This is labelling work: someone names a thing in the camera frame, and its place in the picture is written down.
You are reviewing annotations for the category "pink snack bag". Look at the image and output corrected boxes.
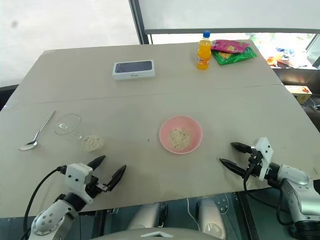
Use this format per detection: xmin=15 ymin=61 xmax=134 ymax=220
xmin=210 ymin=39 xmax=250 ymax=54

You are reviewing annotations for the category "clear stemmed glass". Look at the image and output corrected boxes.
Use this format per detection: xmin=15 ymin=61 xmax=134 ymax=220
xmin=53 ymin=113 xmax=105 ymax=153

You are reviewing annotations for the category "dark window frame post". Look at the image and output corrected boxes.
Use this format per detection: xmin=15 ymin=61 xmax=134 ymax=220
xmin=128 ymin=0 xmax=149 ymax=46

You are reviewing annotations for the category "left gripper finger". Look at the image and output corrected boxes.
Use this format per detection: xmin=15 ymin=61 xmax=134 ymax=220
xmin=106 ymin=164 xmax=127 ymax=193
xmin=87 ymin=155 xmax=107 ymax=173

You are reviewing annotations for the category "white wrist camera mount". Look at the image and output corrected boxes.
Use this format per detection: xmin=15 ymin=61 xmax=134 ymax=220
xmin=253 ymin=136 xmax=274 ymax=181
xmin=64 ymin=163 xmax=94 ymax=204

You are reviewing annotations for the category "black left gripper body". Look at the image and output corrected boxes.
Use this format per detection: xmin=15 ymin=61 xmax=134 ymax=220
xmin=84 ymin=175 xmax=113 ymax=200

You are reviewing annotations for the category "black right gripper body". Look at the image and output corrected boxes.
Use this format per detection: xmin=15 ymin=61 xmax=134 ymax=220
xmin=245 ymin=146 xmax=263 ymax=179

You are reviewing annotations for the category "yellow cardboard box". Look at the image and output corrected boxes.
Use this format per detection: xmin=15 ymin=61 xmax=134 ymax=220
xmin=284 ymin=85 xmax=314 ymax=104

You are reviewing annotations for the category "white roll-down screen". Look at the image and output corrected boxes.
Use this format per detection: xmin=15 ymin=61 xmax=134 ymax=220
xmin=138 ymin=0 xmax=320 ymax=35

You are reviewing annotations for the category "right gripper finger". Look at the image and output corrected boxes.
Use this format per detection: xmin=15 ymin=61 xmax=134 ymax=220
xmin=219 ymin=158 xmax=248 ymax=178
xmin=230 ymin=141 xmax=254 ymax=154

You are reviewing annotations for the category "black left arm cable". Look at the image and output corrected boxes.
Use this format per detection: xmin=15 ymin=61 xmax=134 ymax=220
xmin=18 ymin=165 xmax=67 ymax=240

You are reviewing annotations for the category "thin white cable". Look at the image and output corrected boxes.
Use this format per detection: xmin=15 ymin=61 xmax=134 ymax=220
xmin=185 ymin=197 xmax=202 ymax=232

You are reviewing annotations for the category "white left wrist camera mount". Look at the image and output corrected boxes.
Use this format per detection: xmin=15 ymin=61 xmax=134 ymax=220
xmin=64 ymin=163 xmax=94 ymax=204

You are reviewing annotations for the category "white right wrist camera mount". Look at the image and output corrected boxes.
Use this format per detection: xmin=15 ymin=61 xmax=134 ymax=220
xmin=253 ymin=136 xmax=274 ymax=181

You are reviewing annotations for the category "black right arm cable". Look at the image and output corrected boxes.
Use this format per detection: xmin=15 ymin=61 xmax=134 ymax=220
xmin=242 ymin=149 xmax=299 ymax=227

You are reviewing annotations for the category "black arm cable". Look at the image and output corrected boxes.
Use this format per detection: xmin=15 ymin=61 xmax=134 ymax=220
xmin=18 ymin=165 xmax=67 ymax=240
xmin=242 ymin=149 xmax=299 ymax=227

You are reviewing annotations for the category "green snack bag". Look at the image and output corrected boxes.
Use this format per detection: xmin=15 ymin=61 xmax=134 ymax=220
xmin=211 ymin=46 xmax=258 ymax=67

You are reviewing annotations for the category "grey robot chest plate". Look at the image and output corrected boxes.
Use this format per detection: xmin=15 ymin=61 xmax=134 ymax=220
xmin=91 ymin=226 xmax=221 ymax=240

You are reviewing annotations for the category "white grainy food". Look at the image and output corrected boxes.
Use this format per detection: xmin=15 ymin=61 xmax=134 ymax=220
xmin=167 ymin=127 xmax=192 ymax=152

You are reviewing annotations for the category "pale crumbly food chunk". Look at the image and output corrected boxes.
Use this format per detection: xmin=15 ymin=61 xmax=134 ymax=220
xmin=82 ymin=134 xmax=105 ymax=153

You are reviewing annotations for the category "orange soda bottle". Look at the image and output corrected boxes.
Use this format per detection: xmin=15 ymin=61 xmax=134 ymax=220
xmin=196 ymin=30 xmax=214 ymax=71

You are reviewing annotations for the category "metal spoon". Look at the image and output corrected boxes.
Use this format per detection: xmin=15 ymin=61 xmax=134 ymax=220
xmin=17 ymin=110 xmax=57 ymax=152

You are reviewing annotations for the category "silver rounded housing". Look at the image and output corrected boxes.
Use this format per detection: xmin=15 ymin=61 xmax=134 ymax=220
xmin=126 ymin=202 xmax=169 ymax=231
xmin=198 ymin=198 xmax=227 ymax=239

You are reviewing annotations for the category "pink bowl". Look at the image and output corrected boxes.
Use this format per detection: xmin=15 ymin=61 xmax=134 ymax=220
xmin=158 ymin=115 xmax=204 ymax=155

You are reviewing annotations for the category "white phone box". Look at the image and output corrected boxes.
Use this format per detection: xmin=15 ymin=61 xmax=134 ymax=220
xmin=112 ymin=59 xmax=156 ymax=81

